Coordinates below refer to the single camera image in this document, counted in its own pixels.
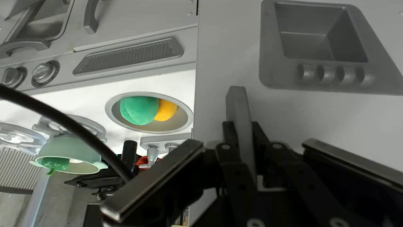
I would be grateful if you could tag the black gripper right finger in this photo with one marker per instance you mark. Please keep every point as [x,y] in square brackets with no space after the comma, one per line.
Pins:
[335,177]

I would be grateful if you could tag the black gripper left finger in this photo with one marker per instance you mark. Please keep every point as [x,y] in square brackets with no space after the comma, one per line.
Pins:
[151,181]

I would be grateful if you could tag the green plushie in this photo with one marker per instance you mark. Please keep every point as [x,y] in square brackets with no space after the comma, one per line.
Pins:
[139,110]

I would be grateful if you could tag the mint green toy pot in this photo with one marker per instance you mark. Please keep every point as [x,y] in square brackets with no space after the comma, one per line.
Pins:
[67,147]

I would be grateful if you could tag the yellow plushie ball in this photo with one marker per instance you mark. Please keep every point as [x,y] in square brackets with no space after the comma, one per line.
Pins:
[168,110]

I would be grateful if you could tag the grey door dispenser block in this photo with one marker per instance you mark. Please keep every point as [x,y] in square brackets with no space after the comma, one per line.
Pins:
[319,29]

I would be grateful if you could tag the wide white cabinet door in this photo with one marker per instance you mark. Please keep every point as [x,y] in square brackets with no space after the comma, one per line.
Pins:
[139,17]

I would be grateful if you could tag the toy oven door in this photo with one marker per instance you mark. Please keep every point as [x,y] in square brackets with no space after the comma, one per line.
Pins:
[45,21]

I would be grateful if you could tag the dark bottle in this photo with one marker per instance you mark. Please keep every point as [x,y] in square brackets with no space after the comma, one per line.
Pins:
[129,152]

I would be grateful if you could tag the grey toy faucet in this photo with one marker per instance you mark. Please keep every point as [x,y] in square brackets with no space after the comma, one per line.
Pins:
[168,139]

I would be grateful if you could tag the grey round sink basin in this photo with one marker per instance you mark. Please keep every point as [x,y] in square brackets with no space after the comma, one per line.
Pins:
[176,127]

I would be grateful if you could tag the grey toy stove burner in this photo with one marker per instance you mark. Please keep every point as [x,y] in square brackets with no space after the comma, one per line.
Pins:
[90,127]
[17,137]

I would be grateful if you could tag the white toy kitchen unit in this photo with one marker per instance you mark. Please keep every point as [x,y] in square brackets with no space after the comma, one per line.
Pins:
[76,101]

